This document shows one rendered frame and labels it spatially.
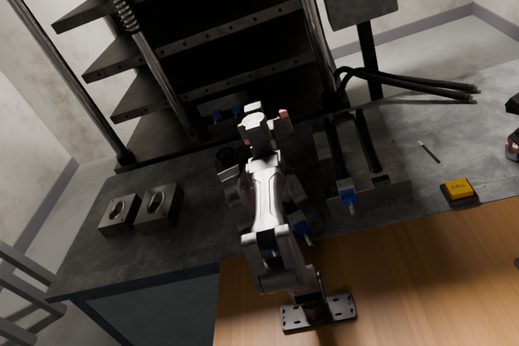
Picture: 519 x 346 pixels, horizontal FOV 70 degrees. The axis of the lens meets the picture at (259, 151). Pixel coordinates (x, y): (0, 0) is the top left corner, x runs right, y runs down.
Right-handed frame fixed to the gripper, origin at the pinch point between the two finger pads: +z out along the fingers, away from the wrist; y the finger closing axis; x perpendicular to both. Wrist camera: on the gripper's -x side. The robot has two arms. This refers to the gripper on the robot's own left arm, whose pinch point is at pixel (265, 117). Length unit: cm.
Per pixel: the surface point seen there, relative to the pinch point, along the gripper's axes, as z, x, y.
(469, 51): 217, 115, -150
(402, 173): -4.0, 30.9, -34.1
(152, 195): 23, 32, 61
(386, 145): 12.1, 31.2, -33.7
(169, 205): 14, 33, 51
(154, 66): 70, -4, 52
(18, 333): 28, 107, 194
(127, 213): 17, 33, 71
